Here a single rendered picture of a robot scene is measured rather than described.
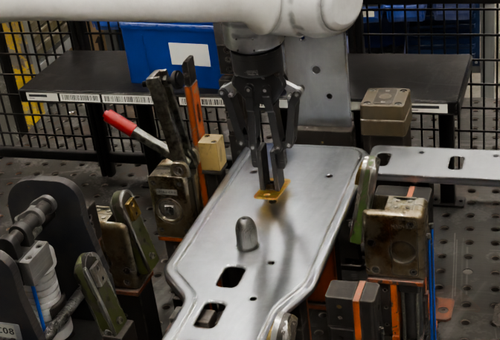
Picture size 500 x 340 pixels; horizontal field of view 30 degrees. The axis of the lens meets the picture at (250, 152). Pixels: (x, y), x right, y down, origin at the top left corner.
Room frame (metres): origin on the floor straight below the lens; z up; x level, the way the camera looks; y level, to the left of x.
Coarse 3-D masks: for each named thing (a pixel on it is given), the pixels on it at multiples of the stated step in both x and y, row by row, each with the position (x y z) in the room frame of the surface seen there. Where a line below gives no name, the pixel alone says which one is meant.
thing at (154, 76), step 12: (156, 72) 1.33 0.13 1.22; (180, 72) 1.32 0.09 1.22; (144, 84) 1.33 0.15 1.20; (156, 84) 1.31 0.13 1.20; (168, 84) 1.32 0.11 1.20; (180, 84) 1.31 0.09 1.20; (156, 96) 1.31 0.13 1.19; (168, 96) 1.33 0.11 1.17; (156, 108) 1.31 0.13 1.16; (168, 108) 1.31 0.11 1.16; (168, 120) 1.30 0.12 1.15; (180, 120) 1.33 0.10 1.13; (168, 132) 1.31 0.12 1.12; (180, 132) 1.33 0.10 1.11; (168, 144) 1.31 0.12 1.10; (180, 144) 1.30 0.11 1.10; (180, 156) 1.30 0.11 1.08; (192, 156) 1.33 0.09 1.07; (192, 168) 1.33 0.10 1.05
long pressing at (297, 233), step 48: (240, 192) 1.31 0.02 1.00; (288, 192) 1.29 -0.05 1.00; (336, 192) 1.27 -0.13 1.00; (192, 240) 1.18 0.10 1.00; (288, 240) 1.15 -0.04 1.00; (192, 288) 1.06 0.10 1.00; (240, 288) 1.05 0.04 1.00; (288, 288) 1.03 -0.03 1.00; (192, 336) 0.96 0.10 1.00; (240, 336) 0.94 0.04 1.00
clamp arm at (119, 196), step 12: (120, 192) 1.16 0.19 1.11; (120, 204) 1.15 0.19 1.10; (132, 204) 1.16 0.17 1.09; (120, 216) 1.15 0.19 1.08; (132, 216) 1.15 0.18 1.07; (132, 228) 1.14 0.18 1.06; (144, 228) 1.17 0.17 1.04; (132, 240) 1.14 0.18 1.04; (144, 240) 1.16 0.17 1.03; (132, 252) 1.14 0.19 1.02; (144, 252) 1.14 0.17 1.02; (156, 252) 1.17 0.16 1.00; (144, 264) 1.14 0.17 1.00
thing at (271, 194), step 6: (270, 180) 1.29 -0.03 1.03; (288, 180) 1.30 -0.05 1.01; (270, 186) 1.27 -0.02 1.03; (258, 192) 1.26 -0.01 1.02; (264, 192) 1.26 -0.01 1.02; (270, 192) 1.26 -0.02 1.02; (276, 192) 1.26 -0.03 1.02; (282, 192) 1.26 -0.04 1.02; (258, 198) 1.24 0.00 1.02; (264, 198) 1.24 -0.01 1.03; (270, 198) 1.23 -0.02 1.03; (276, 198) 1.23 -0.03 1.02
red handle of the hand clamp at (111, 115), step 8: (104, 112) 1.36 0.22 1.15; (112, 112) 1.36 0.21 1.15; (104, 120) 1.35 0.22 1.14; (112, 120) 1.35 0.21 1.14; (120, 120) 1.35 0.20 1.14; (128, 120) 1.35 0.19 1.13; (120, 128) 1.34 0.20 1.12; (128, 128) 1.34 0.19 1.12; (136, 128) 1.35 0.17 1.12; (136, 136) 1.34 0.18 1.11; (144, 136) 1.34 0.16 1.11; (152, 136) 1.34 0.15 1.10; (152, 144) 1.33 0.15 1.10; (160, 144) 1.33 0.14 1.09; (160, 152) 1.32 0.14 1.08; (168, 152) 1.32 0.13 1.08
